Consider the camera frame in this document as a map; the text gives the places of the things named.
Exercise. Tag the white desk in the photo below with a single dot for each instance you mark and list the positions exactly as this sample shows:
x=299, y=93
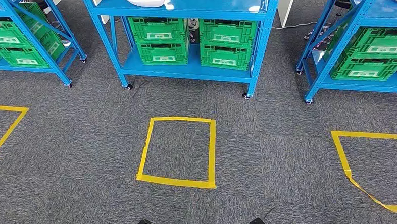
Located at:
x=287, y=3
x=102, y=8

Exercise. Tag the blue metal shelf rack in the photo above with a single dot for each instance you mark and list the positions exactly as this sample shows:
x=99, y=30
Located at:
x=368, y=85
x=190, y=69
x=15, y=68

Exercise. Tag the yellow floor tape square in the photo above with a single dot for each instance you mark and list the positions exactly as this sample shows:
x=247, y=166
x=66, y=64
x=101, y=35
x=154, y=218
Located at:
x=339, y=152
x=174, y=182
x=8, y=129

